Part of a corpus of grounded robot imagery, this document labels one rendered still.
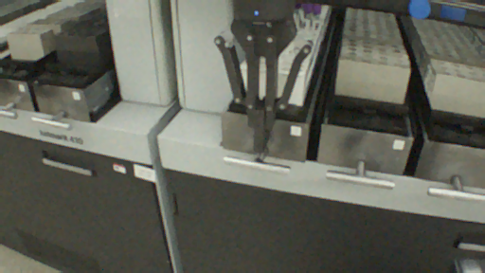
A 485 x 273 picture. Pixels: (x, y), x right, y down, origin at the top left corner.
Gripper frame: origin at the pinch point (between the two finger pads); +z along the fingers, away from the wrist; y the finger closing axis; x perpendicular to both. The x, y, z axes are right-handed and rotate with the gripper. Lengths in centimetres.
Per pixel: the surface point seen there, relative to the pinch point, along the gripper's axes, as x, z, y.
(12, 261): -3, 80, 97
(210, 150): -2.2, 7.5, 9.0
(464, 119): -6.1, -3.0, -30.1
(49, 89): -2.2, 0.2, 42.2
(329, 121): -3.9, -0.3, -9.5
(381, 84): -9.7, -4.9, -16.7
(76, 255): -2, 55, 54
